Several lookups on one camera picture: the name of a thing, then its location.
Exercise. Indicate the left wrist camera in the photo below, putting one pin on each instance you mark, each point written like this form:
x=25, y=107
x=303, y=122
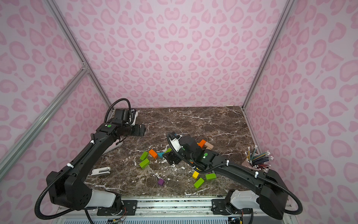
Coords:
x=133, y=116

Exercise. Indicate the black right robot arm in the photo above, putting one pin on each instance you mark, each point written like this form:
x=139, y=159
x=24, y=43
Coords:
x=274, y=198

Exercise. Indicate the white stapler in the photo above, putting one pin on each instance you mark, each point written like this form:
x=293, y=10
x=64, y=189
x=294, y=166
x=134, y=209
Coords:
x=101, y=171

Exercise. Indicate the green block bottom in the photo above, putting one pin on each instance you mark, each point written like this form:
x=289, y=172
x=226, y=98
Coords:
x=199, y=183

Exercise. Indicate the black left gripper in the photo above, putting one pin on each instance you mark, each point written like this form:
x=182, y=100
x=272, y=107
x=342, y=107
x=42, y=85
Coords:
x=140, y=130

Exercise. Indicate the orange block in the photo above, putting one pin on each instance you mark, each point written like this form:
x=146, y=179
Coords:
x=153, y=154
x=202, y=143

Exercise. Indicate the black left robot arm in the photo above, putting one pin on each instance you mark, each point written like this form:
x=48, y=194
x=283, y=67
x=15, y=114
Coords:
x=67, y=187

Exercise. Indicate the yellow block centre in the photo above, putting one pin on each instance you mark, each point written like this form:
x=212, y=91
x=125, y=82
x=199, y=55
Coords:
x=195, y=175

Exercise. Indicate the bundle of pencils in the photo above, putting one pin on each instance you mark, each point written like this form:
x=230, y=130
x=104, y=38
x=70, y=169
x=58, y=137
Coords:
x=258, y=160

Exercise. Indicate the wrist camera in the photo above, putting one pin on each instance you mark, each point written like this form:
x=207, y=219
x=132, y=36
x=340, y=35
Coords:
x=133, y=116
x=174, y=141

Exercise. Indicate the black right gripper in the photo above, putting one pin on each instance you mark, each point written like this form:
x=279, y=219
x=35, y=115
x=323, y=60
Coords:
x=173, y=156

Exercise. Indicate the natural wood block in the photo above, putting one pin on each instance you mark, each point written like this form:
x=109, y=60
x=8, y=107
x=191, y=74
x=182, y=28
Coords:
x=208, y=145

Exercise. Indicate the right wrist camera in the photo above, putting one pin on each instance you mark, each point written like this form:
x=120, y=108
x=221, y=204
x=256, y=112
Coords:
x=174, y=141

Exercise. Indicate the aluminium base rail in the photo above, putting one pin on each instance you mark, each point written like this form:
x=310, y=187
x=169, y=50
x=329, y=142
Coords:
x=172, y=210

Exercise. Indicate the pink pencil case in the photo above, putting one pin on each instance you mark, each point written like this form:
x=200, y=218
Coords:
x=115, y=145

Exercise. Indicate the purple cube block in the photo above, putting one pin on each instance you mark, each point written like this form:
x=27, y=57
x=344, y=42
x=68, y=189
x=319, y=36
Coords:
x=161, y=182

